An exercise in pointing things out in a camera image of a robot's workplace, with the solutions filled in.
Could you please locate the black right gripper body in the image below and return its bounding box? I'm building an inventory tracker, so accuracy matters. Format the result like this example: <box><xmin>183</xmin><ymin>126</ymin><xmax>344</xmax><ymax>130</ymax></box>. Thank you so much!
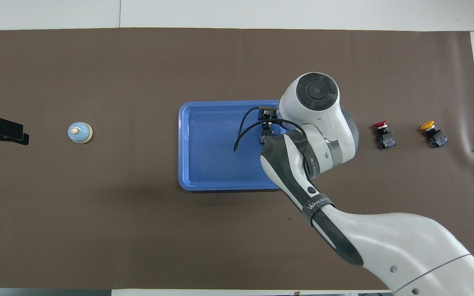
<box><xmin>259</xmin><ymin>106</ymin><xmax>281</xmax><ymax>123</ymax></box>

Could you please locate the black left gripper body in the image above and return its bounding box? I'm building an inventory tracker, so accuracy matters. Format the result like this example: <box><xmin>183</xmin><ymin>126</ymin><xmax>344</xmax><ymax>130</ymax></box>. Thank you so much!
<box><xmin>0</xmin><ymin>116</ymin><xmax>30</xmax><ymax>142</ymax></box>

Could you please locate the green push button switch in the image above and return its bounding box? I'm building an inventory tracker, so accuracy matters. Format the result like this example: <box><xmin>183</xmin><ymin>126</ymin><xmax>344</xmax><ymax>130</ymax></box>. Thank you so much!
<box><xmin>260</xmin><ymin>122</ymin><xmax>275</xmax><ymax>145</ymax></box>

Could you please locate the light blue desk bell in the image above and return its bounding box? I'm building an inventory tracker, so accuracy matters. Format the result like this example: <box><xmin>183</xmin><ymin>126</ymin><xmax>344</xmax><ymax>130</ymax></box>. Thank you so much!
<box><xmin>67</xmin><ymin>122</ymin><xmax>93</xmax><ymax>145</ymax></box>

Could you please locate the red push button switch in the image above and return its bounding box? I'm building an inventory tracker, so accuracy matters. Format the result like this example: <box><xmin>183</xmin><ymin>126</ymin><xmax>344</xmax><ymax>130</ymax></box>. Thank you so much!
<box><xmin>370</xmin><ymin>121</ymin><xmax>397</xmax><ymax>149</ymax></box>

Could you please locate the yellow push button switch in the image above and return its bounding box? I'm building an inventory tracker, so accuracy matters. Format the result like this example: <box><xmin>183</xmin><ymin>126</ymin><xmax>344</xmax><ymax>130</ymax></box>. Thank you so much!
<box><xmin>420</xmin><ymin>120</ymin><xmax>449</xmax><ymax>148</ymax></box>

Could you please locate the blue plastic tray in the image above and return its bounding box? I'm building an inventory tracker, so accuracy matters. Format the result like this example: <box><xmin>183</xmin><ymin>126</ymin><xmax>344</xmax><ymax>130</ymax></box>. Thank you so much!
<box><xmin>178</xmin><ymin>100</ymin><xmax>287</xmax><ymax>192</ymax></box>

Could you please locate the brown table mat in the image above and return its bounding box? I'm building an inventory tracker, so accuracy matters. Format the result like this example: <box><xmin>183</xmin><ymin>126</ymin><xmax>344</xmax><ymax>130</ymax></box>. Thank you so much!
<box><xmin>0</xmin><ymin>28</ymin><xmax>474</xmax><ymax>290</ymax></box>

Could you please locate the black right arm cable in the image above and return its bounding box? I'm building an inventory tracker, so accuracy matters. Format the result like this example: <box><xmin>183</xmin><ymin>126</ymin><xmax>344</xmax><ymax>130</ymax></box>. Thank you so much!
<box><xmin>233</xmin><ymin>106</ymin><xmax>303</xmax><ymax>152</ymax></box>

